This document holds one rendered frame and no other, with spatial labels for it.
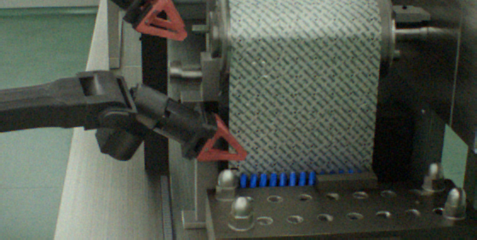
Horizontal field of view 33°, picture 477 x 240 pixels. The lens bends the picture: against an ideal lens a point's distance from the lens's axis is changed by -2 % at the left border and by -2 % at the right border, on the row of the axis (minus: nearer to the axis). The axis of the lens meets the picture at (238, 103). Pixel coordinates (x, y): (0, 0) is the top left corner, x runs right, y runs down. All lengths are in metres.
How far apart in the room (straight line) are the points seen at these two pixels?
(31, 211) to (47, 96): 2.36
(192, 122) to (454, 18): 0.42
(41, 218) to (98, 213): 1.97
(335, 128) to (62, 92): 0.43
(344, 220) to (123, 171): 0.60
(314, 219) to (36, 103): 0.43
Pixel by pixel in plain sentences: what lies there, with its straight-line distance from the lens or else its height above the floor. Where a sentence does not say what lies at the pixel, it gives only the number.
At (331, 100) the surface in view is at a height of 1.16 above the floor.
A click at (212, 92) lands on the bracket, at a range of 1.33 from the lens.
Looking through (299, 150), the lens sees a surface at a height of 1.07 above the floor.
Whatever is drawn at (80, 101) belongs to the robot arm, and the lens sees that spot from 1.17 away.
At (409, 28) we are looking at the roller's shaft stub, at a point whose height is 1.26.
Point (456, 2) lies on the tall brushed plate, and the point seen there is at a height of 1.33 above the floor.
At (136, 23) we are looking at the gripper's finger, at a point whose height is 1.28.
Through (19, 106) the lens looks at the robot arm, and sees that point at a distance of 1.16.
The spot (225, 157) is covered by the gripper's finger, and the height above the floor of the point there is 1.07.
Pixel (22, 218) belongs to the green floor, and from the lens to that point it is 3.47.
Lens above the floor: 1.58
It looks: 20 degrees down
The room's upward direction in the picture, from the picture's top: 1 degrees clockwise
